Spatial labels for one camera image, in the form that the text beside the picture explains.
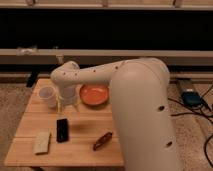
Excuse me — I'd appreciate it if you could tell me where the white sponge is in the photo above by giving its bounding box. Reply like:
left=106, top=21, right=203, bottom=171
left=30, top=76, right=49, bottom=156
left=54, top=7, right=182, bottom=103
left=34, top=132, right=51, bottom=155

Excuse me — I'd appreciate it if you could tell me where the white plastic cup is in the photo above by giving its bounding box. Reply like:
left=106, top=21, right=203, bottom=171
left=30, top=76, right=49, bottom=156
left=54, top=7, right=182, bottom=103
left=38, top=86, right=57, bottom=108

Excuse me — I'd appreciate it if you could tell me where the blue power adapter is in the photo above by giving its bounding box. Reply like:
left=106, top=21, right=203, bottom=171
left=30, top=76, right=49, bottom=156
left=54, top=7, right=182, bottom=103
left=181, top=92, right=202, bottom=107

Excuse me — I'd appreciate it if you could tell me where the black cable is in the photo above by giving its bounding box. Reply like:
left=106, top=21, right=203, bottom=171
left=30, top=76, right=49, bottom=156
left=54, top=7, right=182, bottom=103
left=166, top=83, right=213, bottom=168

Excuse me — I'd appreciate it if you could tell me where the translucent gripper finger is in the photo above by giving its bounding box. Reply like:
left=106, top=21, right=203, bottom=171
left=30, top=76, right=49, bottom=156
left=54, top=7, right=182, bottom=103
left=57, top=97, right=62, bottom=116
left=72, top=102, right=79, bottom=112

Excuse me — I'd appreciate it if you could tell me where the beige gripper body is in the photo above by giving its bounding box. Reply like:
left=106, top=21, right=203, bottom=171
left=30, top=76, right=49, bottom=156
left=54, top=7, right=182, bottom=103
left=58, top=85, right=77, bottom=106

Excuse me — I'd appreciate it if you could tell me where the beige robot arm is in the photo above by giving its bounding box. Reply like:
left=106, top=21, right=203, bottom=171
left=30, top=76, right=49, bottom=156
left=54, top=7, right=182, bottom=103
left=51, top=58, right=183, bottom=171

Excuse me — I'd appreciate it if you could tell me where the dark red pepper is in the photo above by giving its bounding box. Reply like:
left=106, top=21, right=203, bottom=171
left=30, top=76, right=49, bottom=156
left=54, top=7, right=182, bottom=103
left=93, top=132, right=113, bottom=151

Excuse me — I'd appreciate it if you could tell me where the wooden board table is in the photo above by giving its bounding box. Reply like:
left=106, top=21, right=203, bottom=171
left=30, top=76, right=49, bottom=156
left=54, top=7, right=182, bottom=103
left=4, top=79, right=123, bottom=167

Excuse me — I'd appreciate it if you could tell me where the black rectangular block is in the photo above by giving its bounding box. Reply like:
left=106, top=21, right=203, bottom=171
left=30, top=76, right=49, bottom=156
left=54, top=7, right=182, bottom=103
left=56, top=119, right=69, bottom=143

